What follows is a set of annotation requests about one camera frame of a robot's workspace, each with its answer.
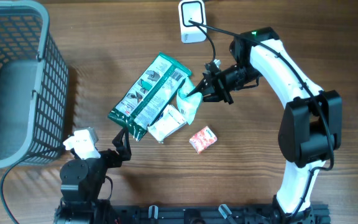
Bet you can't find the small red white carton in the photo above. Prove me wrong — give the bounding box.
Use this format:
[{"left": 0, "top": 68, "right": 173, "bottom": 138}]
[{"left": 189, "top": 126, "right": 218, "bottom": 154}]

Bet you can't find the green gloves packet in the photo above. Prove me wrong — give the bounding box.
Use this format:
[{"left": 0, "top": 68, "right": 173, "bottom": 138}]
[{"left": 108, "top": 52, "right": 191, "bottom": 141}]

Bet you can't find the black right camera cable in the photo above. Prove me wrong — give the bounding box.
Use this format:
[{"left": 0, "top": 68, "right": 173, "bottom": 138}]
[{"left": 188, "top": 19, "right": 336, "bottom": 224}]

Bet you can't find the white paper packet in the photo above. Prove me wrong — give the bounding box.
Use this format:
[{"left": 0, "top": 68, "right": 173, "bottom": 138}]
[{"left": 147, "top": 105, "right": 186, "bottom": 143}]

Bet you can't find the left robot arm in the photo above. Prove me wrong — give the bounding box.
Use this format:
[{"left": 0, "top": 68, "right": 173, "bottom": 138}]
[{"left": 53, "top": 127, "right": 132, "bottom": 224}]

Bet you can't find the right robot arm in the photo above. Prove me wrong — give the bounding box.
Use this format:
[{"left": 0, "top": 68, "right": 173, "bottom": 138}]
[{"left": 194, "top": 27, "right": 342, "bottom": 223}]

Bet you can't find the teal tissue packet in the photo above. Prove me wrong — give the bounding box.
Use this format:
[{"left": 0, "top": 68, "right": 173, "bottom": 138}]
[{"left": 177, "top": 77, "right": 203, "bottom": 125}]

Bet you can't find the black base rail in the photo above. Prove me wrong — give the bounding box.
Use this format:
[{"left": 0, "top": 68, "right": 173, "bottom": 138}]
[{"left": 53, "top": 203, "right": 331, "bottom": 224}]

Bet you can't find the white barcode scanner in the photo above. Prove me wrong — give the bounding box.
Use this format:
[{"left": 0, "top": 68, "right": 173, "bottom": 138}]
[{"left": 178, "top": 0, "right": 206, "bottom": 44}]

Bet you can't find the black camera cable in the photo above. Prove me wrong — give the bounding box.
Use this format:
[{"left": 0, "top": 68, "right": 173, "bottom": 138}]
[
  {"left": 188, "top": 19, "right": 336, "bottom": 224},
  {"left": 0, "top": 146, "right": 65, "bottom": 224}
]

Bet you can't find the black left camera cable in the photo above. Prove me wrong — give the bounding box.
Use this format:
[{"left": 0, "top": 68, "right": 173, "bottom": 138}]
[{"left": 0, "top": 146, "right": 65, "bottom": 224}]

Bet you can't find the grey plastic shopping basket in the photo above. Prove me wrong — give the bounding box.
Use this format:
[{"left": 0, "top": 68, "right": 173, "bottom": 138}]
[{"left": 0, "top": 1, "right": 70, "bottom": 169}]

